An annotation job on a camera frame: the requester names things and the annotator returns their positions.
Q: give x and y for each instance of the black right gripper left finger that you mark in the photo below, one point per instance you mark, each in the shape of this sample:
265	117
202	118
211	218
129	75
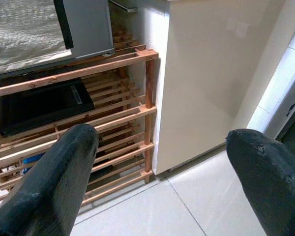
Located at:
51	186

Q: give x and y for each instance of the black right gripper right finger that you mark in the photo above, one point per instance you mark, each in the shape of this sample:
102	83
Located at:
273	182

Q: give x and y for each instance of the small blue object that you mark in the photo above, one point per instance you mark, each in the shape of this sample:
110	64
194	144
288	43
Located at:
30	161

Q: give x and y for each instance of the black flat box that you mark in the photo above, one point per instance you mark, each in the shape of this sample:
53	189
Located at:
41	108

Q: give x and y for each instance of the white glossy cabinet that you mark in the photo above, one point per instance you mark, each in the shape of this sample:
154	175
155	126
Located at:
199	73

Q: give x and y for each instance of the wooden slatted shelf rack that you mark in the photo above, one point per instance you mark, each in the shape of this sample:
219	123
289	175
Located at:
113	64

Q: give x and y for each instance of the grey woven mat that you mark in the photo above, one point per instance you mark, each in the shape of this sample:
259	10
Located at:
19	29

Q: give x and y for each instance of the grey box appliance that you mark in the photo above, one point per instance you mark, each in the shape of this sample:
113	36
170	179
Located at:
91	27

